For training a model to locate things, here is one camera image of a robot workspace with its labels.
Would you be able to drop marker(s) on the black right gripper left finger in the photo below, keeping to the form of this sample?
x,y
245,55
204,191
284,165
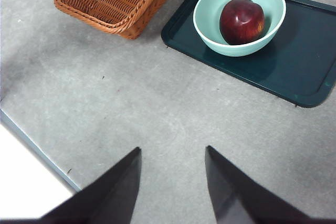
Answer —
x,y
110,197

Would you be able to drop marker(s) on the brown wicker basket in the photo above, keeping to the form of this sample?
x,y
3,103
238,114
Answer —
x,y
113,6

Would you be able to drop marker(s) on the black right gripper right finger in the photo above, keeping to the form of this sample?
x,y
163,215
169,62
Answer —
x,y
241,197

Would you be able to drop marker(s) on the teal ribbed bowl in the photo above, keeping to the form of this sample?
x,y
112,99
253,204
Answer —
x,y
210,6

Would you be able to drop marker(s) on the black rectangular tray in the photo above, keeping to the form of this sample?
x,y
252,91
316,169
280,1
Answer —
x,y
296,61

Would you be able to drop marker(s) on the dark purple plum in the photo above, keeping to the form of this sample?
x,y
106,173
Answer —
x,y
241,22

